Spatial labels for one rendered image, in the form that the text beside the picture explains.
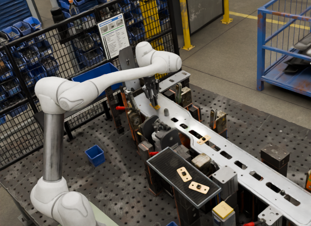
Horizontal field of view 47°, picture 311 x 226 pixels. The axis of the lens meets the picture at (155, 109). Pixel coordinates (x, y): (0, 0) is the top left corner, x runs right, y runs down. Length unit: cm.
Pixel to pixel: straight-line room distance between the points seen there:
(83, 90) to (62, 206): 59
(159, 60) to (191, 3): 303
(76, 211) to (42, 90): 62
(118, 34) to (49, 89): 100
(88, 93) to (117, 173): 80
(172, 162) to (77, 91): 56
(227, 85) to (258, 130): 175
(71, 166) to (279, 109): 224
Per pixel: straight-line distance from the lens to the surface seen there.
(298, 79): 401
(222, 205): 153
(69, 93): 170
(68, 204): 187
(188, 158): 181
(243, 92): 408
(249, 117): 264
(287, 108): 387
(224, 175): 170
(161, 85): 253
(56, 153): 192
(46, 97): 182
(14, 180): 266
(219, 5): 549
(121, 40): 268
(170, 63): 198
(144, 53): 206
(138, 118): 225
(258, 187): 180
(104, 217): 211
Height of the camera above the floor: 238
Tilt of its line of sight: 37 degrees down
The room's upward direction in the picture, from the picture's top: 12 degrees counter-clockwise
